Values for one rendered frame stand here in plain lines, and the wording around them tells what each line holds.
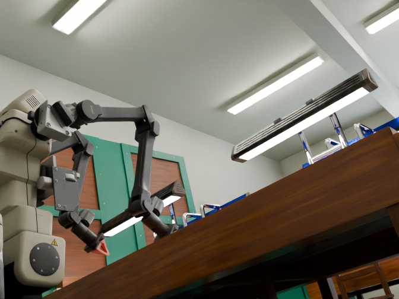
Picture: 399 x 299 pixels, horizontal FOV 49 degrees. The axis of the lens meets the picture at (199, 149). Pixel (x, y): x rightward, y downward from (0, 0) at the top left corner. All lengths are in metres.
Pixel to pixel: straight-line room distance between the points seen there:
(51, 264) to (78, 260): 1.10
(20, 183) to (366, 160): 1.08
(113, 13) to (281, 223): 2.85
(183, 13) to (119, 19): 0.55
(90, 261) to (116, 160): 0.74
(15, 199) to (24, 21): 2.49
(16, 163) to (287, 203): 0.89
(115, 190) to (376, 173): 1.99
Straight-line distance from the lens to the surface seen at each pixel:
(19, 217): 1.47
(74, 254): 2.55
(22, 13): 3.79
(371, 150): 1.19
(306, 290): 4.63
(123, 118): 1.79
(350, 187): 1.20
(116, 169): 2.95
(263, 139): 1.72
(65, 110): 1.52
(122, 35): 4.02
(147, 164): 1.80
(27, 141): 1.56
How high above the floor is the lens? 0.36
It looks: 25 degrees up
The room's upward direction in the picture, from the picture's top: 14 degrees counter-clockwise
